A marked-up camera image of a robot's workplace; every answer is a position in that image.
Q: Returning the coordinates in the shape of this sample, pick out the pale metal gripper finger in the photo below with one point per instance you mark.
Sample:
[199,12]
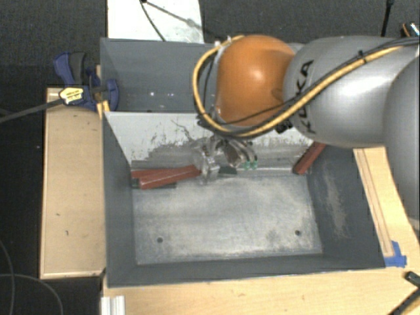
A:
[211,172]
[201,159]

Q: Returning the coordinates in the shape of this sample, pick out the dark green flat block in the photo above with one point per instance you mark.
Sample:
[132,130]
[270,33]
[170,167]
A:
[229,171]

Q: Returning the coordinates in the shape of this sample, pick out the red-brown flat block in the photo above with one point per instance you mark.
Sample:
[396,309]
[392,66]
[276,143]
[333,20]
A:
[160,172]
[308,159]
[164,180]

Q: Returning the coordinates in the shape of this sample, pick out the grey metal bin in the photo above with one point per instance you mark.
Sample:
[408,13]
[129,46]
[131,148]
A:
[226,218]

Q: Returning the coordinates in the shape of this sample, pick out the pale wood flat board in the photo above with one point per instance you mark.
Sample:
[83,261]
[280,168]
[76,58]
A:
[73,192]

